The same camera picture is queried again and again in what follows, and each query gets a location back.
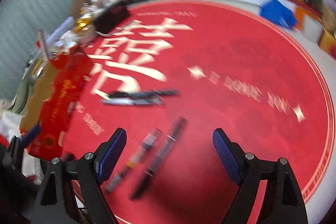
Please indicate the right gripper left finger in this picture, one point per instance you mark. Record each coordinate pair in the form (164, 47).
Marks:
(56, 202)

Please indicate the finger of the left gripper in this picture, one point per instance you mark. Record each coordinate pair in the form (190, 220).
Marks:
(30, 136)

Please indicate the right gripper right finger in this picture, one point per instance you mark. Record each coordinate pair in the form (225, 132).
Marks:
(283, 201)

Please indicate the clear black gel pen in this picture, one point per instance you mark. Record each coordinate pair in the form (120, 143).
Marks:
(146, 145)

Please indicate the silver grey marker pen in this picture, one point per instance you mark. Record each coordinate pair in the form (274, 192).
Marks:
(133, 101)

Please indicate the dark clear mechanical pen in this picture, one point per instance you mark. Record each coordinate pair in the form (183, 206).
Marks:
(159, 158)

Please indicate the black marker pen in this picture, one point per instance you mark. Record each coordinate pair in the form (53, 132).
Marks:
(143, 94)

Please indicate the red cardboard tray box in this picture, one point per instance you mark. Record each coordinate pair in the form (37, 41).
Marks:
(53, 101)

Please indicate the smartphone on stand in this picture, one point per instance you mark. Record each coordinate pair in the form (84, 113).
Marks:
(43, 45)

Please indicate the gold lid glass jar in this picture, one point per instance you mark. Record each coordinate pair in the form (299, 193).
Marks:
(84, 30)

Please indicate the round red wedding mat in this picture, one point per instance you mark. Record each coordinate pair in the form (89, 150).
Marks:
(271, 90)

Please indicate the black portable radio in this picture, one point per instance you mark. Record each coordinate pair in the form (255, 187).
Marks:
(111, 17)

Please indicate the blue plastic bag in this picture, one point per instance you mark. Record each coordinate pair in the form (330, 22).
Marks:
(278, 14)

